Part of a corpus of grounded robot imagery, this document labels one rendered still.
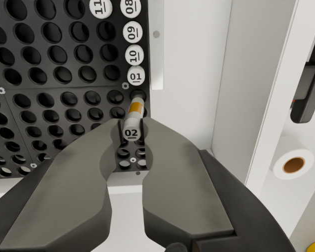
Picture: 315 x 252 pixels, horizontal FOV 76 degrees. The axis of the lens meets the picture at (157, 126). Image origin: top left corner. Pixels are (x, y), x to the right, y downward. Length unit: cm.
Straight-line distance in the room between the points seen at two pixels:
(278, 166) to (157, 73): 28
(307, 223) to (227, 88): 228
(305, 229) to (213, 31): 240
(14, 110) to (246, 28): 20
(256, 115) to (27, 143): 19
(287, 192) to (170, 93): 39
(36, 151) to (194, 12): 19
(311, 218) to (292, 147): 203
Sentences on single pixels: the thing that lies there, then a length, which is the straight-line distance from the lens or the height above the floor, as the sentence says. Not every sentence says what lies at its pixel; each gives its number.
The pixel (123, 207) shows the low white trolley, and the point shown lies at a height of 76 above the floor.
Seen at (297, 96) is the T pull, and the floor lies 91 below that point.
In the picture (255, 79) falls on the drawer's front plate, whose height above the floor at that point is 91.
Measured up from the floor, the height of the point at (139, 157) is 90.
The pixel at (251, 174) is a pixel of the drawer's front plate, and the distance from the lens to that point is 19.
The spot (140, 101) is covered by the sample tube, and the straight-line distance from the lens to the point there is 16.
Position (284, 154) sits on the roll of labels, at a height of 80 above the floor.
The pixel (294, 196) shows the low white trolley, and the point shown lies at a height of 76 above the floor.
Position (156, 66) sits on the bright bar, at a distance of 21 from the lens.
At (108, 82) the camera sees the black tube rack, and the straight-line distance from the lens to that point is 16.
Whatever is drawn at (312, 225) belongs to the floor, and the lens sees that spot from 253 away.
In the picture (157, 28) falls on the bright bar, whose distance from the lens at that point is 20.
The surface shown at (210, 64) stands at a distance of 23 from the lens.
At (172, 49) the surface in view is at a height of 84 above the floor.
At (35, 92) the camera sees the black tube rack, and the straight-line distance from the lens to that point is 18.
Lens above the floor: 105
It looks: 59 degrees down
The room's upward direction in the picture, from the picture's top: 173 degrees clockwise
